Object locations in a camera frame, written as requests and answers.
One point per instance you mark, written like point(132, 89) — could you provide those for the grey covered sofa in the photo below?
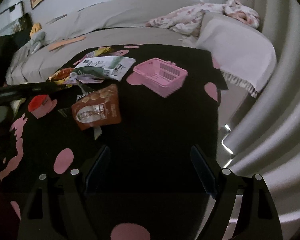
point(104, 24)

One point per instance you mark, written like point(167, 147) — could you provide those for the black pink patterned tablecloth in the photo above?
point(147, 173)

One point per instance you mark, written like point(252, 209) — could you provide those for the grey curtain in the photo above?
point(267, 140)

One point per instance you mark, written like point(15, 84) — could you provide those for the yellow plush toy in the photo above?
point(35, 28)

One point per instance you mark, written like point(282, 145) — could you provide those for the pink floral blanket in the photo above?
point(188, 20)

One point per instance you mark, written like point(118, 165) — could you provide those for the white fringed throw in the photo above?
point(245, 56)

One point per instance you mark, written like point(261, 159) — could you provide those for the white green snack bag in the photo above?
point(108, 67)

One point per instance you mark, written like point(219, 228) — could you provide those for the orange flat strip on sofa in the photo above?
point(56, 45)

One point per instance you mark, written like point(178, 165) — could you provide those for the glass fish tank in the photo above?
point(14, 19)

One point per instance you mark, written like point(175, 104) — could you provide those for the grey plush toy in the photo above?
point(36, 42)

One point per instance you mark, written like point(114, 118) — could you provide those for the red orange chip bag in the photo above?
point(61, 74)

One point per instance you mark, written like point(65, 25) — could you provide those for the pale purple wrapper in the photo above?
point(75, 79)

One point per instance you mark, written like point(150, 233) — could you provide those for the red paper piece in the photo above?
point(38, 101)

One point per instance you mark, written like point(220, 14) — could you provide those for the pink plastic basket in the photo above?
point(162, 77)

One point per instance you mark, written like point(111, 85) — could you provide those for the purple yellow snack wrapper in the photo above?
point(99, 51)

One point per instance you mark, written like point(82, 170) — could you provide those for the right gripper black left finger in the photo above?
point(60, 197)

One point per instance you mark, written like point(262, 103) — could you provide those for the brown chip bag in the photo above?
point(98, 108)

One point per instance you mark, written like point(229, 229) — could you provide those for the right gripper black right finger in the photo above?
point(242, 207)

